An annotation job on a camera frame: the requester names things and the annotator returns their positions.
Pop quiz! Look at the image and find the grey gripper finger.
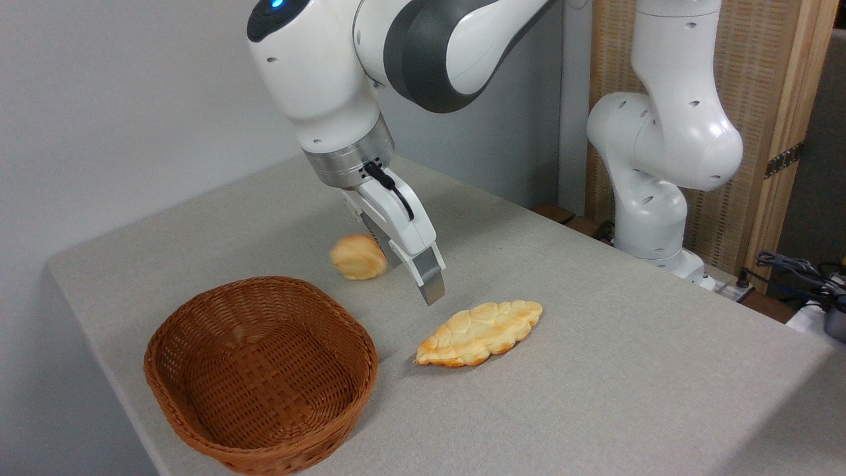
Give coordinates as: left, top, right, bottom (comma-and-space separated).
360, 213, 403, 269
389, 241, 447, 307

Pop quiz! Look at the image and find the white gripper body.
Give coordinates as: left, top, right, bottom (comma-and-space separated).
342, 168, 438, 259

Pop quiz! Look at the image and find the round bread roll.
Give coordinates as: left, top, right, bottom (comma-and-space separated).
330, 234, 389, 281

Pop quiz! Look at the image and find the long flat braided bread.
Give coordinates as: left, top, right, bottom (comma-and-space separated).
414, 300, 543, 368

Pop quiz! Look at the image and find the brown wooden ledge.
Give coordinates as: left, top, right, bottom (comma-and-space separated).
532, 202, 615, 245

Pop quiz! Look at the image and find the brown wicker basket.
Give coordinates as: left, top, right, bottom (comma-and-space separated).
143, 276, 379, 476

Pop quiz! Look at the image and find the metal screen hinge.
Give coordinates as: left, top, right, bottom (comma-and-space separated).
765, 141, 806, 180

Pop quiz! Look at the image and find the wooden woven folding screen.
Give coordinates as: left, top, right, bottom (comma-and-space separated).
585, 0, 840, 292

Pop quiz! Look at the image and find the grey box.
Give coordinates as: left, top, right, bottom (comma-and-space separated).
823, 297, 846, 343

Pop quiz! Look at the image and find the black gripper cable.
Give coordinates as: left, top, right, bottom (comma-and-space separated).
362, 161, 415, 222

